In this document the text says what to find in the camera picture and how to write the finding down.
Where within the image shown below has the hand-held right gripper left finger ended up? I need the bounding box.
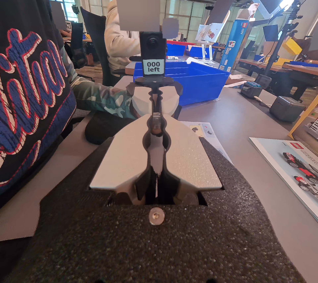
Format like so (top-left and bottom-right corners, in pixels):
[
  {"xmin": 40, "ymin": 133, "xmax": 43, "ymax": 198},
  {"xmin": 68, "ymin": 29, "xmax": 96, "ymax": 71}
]
[{"xmin": 89, "ymin": 113, "xmax": 152, "ymax": 201}]

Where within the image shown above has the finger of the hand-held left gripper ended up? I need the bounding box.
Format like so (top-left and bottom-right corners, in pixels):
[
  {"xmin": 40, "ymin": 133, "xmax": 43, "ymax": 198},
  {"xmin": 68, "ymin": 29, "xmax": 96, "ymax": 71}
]
[
  {"xmin": 159, "ymin": 86, "xmax": 180, "ymax": 117},
  {"xmin": 131, "ymin": 86, "xmax": 154, "ymax": 117}
]

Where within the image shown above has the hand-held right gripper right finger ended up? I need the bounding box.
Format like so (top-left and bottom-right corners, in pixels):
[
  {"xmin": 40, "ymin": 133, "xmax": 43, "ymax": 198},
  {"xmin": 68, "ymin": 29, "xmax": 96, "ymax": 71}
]
[{"xmin": 161, "ymin": 113, "xmax": 223, "ymax": 200}]

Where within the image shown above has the person's left forearm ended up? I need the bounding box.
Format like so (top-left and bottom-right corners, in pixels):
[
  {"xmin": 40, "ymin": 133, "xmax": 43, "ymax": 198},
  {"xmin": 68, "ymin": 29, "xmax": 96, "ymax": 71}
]
[{"xmin": 60, "ymin": 47, "xmax": 136, "ymax": 120}]

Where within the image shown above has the wooden top desk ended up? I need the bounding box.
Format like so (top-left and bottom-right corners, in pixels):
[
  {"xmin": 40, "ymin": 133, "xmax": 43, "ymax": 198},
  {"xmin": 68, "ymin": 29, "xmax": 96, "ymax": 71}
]
[{"xmin": 238, "ymin": 58, "xmax": 318, "ymax": 101}]

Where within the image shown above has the small blue bin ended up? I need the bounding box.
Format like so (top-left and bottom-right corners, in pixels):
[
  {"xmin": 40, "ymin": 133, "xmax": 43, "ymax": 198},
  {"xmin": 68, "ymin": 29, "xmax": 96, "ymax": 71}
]
[{"xmin": 166, "ymin": 40, "xmax": 197, "ymax": 57}]

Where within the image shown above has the open instruction booklet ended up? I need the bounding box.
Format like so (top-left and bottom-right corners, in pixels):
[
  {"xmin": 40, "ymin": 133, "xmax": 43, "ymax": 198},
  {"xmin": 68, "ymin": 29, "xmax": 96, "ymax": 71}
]
[{"xmin": 181, "ymin": 121, "xmax": 234, "ymax": 164}]

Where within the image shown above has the large blue plastic bin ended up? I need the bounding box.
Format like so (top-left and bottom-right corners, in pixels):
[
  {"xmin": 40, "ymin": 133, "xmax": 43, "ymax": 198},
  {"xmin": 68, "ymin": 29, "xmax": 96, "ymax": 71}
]
[{"xmin": 133, "ymin": 61, "xmax": 230, "ymax": 106}]

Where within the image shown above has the black office chair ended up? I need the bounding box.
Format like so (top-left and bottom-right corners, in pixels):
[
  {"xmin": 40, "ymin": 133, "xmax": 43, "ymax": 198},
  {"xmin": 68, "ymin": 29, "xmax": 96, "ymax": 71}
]
[{"xmin": 80, "ymin": 7, "xmax": 125, "ymax": 87}]

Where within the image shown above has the booklet on white stand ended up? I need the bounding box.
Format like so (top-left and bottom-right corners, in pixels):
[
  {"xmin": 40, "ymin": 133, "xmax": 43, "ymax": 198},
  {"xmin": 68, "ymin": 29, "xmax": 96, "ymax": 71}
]
[{"xmin": 195, "ymin": 23, "xmax": 225, "ymax": 62}]

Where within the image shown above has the black charger with blue top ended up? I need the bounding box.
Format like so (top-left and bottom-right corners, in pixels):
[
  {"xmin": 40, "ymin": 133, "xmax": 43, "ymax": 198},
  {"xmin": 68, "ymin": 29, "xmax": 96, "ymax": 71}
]
[{"xmin": 240, "ymin": 81, "xmax": 263, "ymax": 99}]

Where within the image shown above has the tall blue toy box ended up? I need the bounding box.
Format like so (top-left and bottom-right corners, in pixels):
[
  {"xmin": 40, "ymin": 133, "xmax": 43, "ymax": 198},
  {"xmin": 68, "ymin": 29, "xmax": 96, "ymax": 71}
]
[{"xmin": 219, "ymin": 18, "xmax": 250, "ymax": 72}]

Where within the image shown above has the car cover instruction booklet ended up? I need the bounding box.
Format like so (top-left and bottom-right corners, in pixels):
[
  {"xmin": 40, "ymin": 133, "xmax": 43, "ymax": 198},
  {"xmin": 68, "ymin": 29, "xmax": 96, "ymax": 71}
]
[{"xmin": 248, "ymin": 137, "xmax": 318, "ymax": 222}]

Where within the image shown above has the dark grey cube device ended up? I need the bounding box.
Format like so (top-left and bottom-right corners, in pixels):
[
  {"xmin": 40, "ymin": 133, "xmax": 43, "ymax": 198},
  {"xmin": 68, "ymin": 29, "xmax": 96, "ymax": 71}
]
[{"xmin": 269, "ymin": 96, "xmax": 306, "ymax": 122}]

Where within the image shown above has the helicopter picture toy box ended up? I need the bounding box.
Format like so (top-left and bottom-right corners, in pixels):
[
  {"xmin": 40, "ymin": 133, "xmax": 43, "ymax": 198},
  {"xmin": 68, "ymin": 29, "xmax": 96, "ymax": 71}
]
[{"xmin": 288, "ymin": 94, "xmax": 318, "ymax": 147}]

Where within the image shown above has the yellow box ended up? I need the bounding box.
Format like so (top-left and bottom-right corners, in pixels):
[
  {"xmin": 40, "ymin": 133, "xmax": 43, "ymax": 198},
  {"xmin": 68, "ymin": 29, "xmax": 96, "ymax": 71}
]
[{"xmin": 283, "ymin": 36, "xmax": 303, "ymax": 56}]

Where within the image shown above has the black light stand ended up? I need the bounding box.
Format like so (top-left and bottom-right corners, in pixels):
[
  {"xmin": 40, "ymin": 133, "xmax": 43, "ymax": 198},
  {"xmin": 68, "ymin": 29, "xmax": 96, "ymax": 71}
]
[{"xmin": 258, "ymin": 0, "xmax": 311, "ymax": 82}]

